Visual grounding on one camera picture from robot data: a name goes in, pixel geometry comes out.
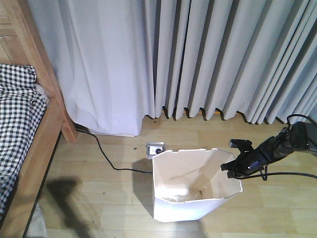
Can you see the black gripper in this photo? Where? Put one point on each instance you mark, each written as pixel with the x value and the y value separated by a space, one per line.
pixel 246 164

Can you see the white plastic trash bin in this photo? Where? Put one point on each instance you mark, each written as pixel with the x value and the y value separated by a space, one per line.
pixel 188 184

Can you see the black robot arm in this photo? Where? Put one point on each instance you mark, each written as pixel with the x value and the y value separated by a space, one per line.
pixel 300 136

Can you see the floor power socket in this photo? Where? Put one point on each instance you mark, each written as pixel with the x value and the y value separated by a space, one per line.
pixel 154 148

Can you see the grey pleated curtain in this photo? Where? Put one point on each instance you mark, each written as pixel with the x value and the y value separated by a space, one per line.
pixel 255 57

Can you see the white sheer curtain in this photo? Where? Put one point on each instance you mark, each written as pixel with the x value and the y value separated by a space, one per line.
pixel 98 52

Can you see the black white checkered bedsheet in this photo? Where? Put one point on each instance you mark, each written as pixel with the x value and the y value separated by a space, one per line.
pixel 22 106

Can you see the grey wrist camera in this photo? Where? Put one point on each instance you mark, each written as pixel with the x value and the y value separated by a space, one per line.
pixel 242 144

